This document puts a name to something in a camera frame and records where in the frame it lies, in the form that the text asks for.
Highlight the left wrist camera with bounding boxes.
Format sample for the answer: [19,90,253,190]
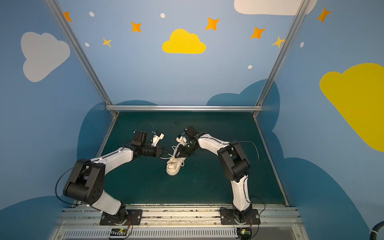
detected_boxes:
[131,131,165,147]

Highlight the small circuit board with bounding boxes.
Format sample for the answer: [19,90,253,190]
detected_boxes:
[108,228,129,240]
[236,228,253,240]

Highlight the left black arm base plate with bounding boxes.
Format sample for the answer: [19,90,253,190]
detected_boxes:
[100,209,143,226]

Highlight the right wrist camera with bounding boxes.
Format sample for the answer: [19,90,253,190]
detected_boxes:
[176,126,199,146]

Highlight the white shoelace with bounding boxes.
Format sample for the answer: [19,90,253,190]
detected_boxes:
[160,144,186,170]

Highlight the white knit sneaker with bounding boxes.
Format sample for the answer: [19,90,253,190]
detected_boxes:
[166,146,187,176]

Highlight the front aluminium rail base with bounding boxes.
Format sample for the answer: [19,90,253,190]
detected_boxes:
[50,204,309,240]

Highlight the right aluminium frame post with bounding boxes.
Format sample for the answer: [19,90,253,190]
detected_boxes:
[253,0,311,121]

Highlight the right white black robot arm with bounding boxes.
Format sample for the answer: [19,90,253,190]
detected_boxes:
[167,134,253,224]

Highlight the right small circuit board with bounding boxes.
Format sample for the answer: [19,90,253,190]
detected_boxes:
[236,228,253,240]

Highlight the aluminium frame post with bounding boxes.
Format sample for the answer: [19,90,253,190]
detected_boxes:
[253,0,311,121]
[45,0,113,106]

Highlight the black corrugated hose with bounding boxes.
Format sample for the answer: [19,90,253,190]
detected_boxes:
[369,220,384,240]

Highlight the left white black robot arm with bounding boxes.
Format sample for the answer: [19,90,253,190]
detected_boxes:
[63,144,168,226]

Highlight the left aluminium frame post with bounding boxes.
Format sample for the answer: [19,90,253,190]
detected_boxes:
[45,0,113,106]

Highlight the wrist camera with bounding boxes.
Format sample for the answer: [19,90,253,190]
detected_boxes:
[131,131,165,147]
[176,126,199,146]

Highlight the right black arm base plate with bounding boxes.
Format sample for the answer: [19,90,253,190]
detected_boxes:
[219,208,261,225]

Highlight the rear aluminium frame bar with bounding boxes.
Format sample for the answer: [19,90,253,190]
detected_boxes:
[106,105,263,112]

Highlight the left small circuit board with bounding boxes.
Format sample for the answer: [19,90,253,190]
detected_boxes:
[108,228,129,240]

